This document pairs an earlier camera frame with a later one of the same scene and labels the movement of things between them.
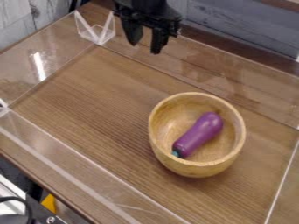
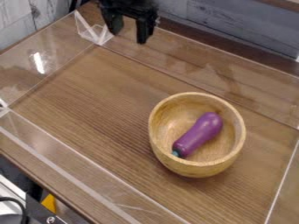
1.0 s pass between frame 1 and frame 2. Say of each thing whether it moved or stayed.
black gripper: moved
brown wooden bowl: stayed
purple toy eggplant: stayed
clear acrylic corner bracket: stayed
